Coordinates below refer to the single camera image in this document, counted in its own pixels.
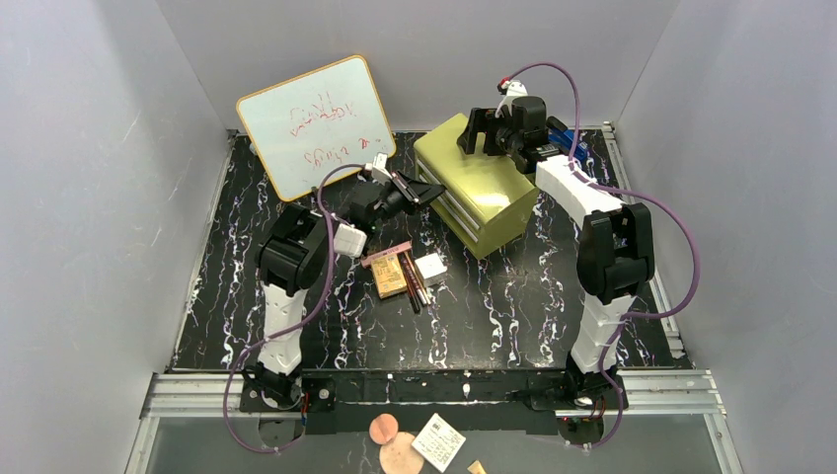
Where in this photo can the dark red makeup pencil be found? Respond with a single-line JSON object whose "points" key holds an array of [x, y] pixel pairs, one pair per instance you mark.
{"points": [[412, 282]]}

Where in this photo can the white printed paper card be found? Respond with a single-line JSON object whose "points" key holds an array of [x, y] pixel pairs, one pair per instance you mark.
{"points": [[438, 443]]}

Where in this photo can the aluminium frame rail front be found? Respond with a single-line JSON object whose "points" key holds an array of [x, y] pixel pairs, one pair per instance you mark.
{"points": [[649, 392]]}

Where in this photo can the whiteboard with orange frame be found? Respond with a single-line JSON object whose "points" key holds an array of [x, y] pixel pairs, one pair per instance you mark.
{"points": [[305, 127]]}

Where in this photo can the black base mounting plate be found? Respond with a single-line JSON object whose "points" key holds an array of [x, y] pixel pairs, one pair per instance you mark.
{"points": [[538, 401]]}

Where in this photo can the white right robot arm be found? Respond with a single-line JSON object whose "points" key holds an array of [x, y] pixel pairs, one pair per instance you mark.
{"points": [[614, 256]]}

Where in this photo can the small tan wood piece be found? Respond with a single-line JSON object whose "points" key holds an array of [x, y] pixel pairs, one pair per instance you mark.
{"points": [[476, 468]]}

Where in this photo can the orange makeup box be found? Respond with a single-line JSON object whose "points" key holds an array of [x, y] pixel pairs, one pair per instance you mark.
{"points": [[388, 276]]}

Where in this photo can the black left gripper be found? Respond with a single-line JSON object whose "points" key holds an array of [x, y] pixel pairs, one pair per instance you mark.
{"points": [[406, 194]]}

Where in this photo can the small pink round pad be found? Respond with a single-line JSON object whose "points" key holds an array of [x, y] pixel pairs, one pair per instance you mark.
{"points": [[383, 429]]}

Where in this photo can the large pink round pad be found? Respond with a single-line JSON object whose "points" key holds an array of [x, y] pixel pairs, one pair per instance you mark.
{"points": [[399, 457]]}

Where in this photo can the green metal drawer box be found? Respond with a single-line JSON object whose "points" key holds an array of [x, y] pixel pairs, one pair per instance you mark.
{"points": [[487, 203]]}

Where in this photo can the small white box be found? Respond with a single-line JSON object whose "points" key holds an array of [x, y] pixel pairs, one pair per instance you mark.
{"points": [[431, 269]]}

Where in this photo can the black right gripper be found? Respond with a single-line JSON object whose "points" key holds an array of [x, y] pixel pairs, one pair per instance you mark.
{"points": [[494, 129]]}

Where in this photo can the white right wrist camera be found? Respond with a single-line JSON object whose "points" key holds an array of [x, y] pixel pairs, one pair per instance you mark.
{"points": [[509, 89]]}

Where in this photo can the aluminium right side rail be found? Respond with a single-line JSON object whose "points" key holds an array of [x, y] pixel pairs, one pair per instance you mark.
{"points": [[641, 242]]}

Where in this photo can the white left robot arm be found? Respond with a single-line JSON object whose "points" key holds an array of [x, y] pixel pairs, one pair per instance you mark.
{"points": [[302, 248]]}

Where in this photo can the pink flat makeup box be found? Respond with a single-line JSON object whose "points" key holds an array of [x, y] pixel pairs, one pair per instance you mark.
{"points": [[400, 248]]}

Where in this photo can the blue object behind box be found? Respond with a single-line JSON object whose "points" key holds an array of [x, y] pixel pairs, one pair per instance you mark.
{"points": [[564, 139]]}

